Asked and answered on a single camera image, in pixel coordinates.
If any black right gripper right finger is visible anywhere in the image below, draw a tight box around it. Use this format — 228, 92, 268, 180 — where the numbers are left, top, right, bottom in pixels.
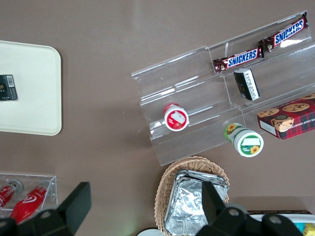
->
196, 181, 304, 236

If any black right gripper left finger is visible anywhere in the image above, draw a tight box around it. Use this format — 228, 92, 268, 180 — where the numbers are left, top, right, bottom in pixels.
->
0, 181, 92, 236

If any foil wrapped sandwich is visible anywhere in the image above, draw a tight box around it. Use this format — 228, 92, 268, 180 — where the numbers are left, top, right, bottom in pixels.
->
174, 169, 230, 195
164, 178, 228, 233

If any woven wicker basket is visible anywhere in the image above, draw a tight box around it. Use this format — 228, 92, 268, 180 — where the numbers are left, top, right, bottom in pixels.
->
154, 155, 230, 234

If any cream plastic tray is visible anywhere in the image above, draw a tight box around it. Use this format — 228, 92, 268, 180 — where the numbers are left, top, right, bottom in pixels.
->
0, 40, 62, 136

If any clear acrylic bottle box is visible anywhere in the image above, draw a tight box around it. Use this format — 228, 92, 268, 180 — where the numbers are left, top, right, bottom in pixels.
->
0, 173, 59, 217

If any red cola bottle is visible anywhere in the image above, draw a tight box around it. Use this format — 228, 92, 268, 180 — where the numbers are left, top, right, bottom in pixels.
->
0, 180, 24, 210
9, 180, 51, 224

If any white round plate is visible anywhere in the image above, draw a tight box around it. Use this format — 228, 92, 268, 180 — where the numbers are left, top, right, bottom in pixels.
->
137, 228, 163, 236

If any green sunflower yogurt cup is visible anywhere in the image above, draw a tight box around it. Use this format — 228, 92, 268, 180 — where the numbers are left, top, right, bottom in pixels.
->
223, 122, 264, 157

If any white bin with dark rim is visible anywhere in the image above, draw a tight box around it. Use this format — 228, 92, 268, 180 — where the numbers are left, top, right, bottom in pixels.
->
247, 209, 315, 236

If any red strawberry yogurt cup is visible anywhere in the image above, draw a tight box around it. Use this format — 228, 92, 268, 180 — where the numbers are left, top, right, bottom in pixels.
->
163, 102, 190, 131

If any yellow snack packet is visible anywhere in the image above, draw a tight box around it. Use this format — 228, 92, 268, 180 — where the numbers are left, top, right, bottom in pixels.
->
303, 223, 315, 236

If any red plaid cookie box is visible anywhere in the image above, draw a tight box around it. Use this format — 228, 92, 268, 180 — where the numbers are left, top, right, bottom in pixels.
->
257, 93, 315, 140

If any black and white small packet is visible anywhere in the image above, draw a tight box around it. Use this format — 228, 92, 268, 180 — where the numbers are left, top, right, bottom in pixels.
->
233, 68, 261, 101

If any clear acrylic tiered display shelf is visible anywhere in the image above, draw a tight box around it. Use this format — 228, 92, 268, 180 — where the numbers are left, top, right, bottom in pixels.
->
131, 10, 315, 166

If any black box with barcode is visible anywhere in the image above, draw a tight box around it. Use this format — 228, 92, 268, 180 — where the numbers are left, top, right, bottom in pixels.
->
0, 74, 19, 102

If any Snickers chocolate bar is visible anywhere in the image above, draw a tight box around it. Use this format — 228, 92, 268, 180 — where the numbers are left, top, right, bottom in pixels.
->
258, 16, 310, 53
213, 46, 265, 75

